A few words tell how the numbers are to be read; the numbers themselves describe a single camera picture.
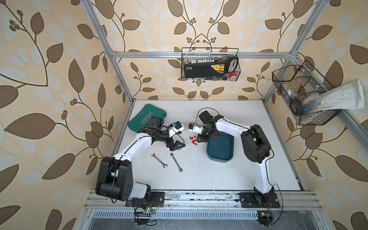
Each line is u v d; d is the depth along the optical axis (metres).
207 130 0.82
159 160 0.89
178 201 0.74
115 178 0.41
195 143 0.96
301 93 0.81
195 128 0.87
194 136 0.99
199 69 0.84
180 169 0.85
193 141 0.96
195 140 0.96
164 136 0.72
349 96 0.56
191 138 0.99
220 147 0.92
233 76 0.87
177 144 0.73
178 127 0.71
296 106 0.66
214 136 0.99
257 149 0.54
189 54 0.91
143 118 1.05
